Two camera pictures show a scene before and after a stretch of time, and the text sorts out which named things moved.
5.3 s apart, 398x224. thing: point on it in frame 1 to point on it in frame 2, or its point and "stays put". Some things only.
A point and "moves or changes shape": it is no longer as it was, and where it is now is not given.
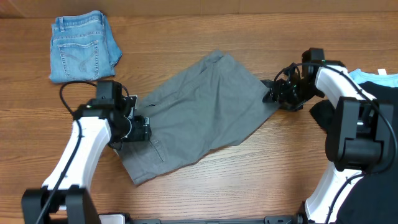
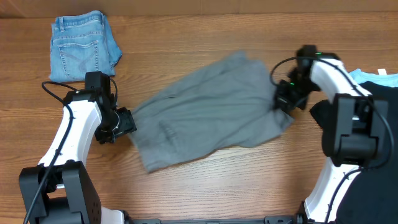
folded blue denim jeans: (82, 48) stays put
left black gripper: (142, 129) to (128, 124)
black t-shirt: (375, 201) stays put
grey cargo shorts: (216, 106) moves or changes shape
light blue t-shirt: (387, 79) stays put
